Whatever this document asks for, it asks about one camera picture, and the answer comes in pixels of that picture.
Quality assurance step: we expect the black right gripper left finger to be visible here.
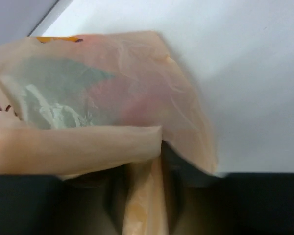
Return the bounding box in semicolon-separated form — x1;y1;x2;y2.
0;165;129;235

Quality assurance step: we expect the red fake cherry bunch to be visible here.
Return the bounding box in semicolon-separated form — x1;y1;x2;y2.
86;75;176;126

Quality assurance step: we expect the translucent peach plastic bag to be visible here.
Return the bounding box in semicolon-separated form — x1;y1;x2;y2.
0;31;216;235

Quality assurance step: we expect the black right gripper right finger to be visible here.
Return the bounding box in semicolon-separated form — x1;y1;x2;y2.
161;141;294;235

